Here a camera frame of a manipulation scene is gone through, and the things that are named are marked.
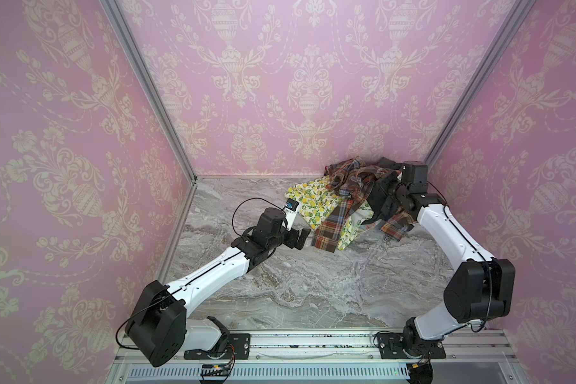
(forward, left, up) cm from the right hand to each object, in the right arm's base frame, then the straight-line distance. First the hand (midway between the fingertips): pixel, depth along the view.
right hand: (379, 175), depth 86 cm
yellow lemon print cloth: (+10, +21, -24) cm, 33 cm away
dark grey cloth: (+23, -14, -15) cm, 31 cm away
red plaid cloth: (+1, +9, -2) cm, 9 cm away
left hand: (-15, +30, -7) cm, 34 cm away
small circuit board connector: (-53, +58, -28) cm, 83 cm away
